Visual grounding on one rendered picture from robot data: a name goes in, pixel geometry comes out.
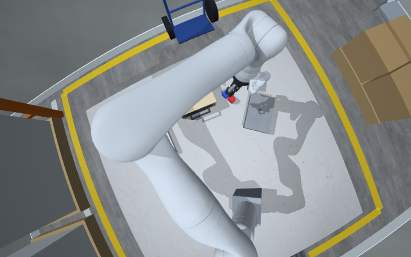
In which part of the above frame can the red block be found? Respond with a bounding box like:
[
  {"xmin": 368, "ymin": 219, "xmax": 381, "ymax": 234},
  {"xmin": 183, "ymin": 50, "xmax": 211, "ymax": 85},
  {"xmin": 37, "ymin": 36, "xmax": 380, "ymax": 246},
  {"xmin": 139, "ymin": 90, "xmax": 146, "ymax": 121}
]
[{"xmin": 228, "ymin": 96, "xmax": 235, "ymax": 104}]

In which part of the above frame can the blue block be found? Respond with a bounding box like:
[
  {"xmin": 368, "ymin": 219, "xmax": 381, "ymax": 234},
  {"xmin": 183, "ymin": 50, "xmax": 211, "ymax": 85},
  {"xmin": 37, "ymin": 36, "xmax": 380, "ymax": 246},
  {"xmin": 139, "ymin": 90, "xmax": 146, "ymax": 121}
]
[{"xmin": 222, "ymin": 90, "xmax": 228, "ymax": 99}]

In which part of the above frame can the grey metal lid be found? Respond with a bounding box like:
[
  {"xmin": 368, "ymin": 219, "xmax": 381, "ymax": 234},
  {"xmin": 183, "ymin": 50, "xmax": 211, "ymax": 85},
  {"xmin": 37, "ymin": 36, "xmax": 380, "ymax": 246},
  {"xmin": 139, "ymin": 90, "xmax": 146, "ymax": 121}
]
[{"xmin": 243, "ymin": 93, "xmax": 275, "ymax": 134}]

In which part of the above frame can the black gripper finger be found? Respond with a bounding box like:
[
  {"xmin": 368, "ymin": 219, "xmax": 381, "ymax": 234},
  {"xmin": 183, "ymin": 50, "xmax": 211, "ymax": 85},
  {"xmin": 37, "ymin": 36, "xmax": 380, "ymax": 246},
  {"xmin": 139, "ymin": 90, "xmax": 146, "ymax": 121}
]
[{"xmin": 225, "ymin": 80, "xmax": 242, "ymax": 97}]

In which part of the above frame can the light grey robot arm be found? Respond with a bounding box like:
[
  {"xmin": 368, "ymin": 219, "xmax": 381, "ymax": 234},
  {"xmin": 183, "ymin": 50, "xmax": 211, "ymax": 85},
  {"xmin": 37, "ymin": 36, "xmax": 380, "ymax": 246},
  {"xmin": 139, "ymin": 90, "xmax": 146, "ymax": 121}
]
[{"xmin": 91, "ymin": 10, "xmax": 287, "ymax": 257}]

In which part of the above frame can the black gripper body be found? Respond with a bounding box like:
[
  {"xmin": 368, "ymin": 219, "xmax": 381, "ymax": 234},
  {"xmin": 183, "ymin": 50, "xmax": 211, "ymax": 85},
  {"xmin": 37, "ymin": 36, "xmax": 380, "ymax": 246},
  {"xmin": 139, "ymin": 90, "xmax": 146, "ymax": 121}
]
[{"xmin": 232, "ymin": 76, "xmax": 249, "ymax": 88}]

